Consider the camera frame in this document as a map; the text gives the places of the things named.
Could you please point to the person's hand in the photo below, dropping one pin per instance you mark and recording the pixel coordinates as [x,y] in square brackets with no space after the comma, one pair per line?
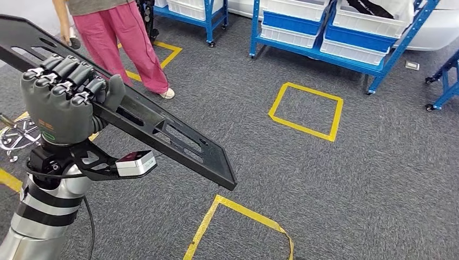
[65,40]

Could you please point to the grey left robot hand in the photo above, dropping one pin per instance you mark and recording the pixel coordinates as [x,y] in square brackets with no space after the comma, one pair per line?
[61,111]

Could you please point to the black handheld device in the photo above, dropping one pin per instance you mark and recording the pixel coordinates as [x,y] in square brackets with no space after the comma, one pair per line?
[75,43]

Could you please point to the long black plastic panel part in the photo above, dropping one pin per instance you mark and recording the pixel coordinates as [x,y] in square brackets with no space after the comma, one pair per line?
[218,172]

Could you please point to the person's forearm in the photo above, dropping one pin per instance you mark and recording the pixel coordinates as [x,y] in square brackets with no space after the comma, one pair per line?
[61,18]

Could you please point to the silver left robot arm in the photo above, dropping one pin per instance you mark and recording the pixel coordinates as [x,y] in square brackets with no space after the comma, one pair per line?
[39,226]

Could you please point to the blue steel shelf rack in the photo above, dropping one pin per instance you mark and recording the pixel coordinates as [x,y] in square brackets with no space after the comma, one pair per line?
[344,62]
[448,93]
[211,21]

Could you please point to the black round chrome stool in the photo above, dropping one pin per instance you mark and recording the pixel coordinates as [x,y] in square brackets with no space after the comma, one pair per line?
[19,138]

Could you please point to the person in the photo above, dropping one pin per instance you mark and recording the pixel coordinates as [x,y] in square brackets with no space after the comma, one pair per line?
[122,39]

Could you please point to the black equipment stand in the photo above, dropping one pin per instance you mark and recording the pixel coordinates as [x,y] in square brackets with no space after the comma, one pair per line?
[147,18]

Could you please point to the grey floor socket plate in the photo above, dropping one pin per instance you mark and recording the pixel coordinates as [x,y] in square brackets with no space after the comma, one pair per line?
[412,65]

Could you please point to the white car with red stripe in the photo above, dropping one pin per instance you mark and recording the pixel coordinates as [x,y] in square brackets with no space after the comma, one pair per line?
[437,32]

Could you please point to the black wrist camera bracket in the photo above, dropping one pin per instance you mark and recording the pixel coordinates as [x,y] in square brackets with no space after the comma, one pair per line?
[93,168]

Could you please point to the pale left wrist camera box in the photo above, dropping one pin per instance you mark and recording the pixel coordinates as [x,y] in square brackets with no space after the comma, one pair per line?
[136,167]

